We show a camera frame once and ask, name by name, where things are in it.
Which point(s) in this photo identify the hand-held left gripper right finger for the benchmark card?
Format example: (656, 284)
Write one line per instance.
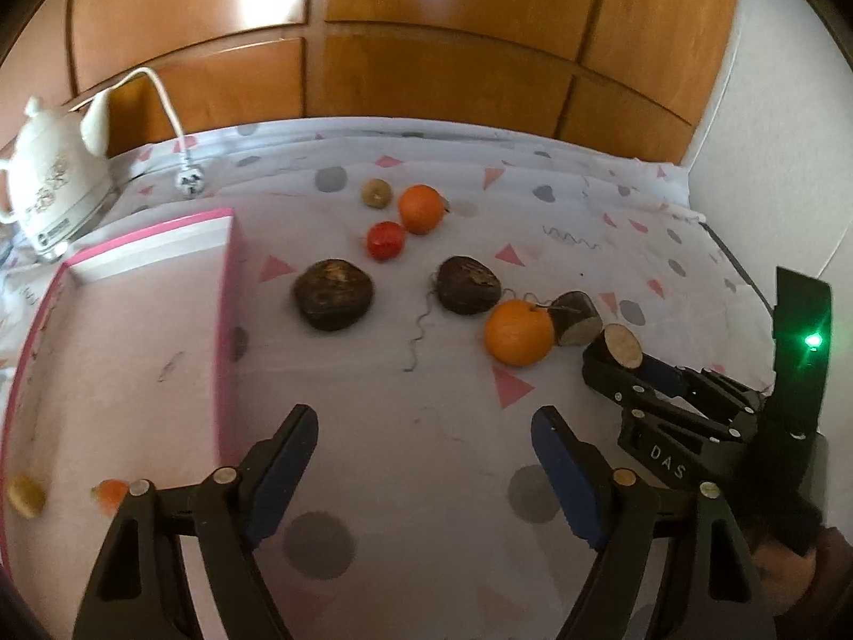
(566, 473)

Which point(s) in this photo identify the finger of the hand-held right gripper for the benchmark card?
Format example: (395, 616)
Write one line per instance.
(663, 373)
(616, 386)

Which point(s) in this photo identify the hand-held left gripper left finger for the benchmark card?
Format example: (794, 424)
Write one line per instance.
(280, 480)

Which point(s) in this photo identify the orange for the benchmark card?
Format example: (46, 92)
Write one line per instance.
(421, 209)
(518, 333)

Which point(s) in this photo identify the pink-rimmed white tray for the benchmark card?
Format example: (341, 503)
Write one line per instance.
(133, 360)

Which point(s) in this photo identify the red tomato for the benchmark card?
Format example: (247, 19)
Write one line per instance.
(385, 241)

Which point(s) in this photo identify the small brown round fruit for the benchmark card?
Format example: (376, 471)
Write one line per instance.
(376, 192)

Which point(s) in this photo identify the person's right forearm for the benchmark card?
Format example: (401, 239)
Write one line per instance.
(836, 573)

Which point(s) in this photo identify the person's right hand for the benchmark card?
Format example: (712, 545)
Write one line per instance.
(783, 570)

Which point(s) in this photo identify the orange carrot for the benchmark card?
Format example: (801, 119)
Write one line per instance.
(110, 493)

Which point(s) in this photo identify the small yellow round fruit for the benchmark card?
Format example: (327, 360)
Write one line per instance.
(26, 497)

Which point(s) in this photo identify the white ceramic electric kettle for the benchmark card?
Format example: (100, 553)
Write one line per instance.
(46, 173)

